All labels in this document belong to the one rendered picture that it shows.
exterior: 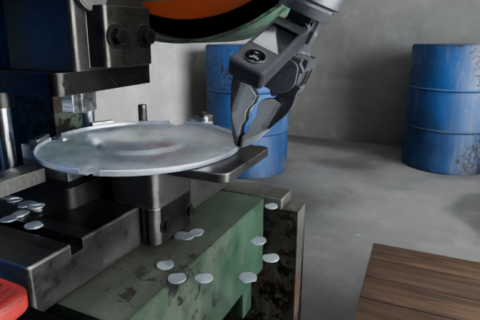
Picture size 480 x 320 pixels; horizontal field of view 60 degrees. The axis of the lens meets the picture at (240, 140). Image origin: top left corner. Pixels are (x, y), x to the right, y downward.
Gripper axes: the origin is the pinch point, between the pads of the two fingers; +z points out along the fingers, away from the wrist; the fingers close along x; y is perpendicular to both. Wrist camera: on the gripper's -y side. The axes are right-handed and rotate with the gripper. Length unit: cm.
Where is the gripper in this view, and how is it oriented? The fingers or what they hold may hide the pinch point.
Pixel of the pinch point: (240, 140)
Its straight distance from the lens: 58.4
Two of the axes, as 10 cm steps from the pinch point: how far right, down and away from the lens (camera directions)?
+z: -3.9, 8.4, 3.8
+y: 3.9, -2.2, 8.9
